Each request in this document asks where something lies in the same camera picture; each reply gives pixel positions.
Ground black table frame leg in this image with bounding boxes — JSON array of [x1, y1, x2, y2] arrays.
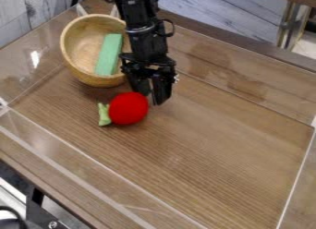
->
[[0, 186, 72, 229]]

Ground clear acrylic corner bracket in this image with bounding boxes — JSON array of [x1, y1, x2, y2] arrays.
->
[[76, 4, 120, 18]]

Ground wooden bowl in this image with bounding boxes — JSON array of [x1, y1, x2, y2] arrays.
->
[[60, 14, 131, 88]]

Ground red plush fruit green leaves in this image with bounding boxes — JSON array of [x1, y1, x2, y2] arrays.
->
[[98, 91, 151, 127]]

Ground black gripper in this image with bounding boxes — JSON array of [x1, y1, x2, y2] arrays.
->
[[120, 27, 177, 105]]

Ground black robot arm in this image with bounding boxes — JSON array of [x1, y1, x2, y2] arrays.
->
[[114, 0, 177, 105]]

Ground metal table leg background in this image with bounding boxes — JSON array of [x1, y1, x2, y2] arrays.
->
[[276, 2, 311, 51]]

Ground green rectangular block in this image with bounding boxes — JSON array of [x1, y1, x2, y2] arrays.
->
[[96, 33, 122, 76]]

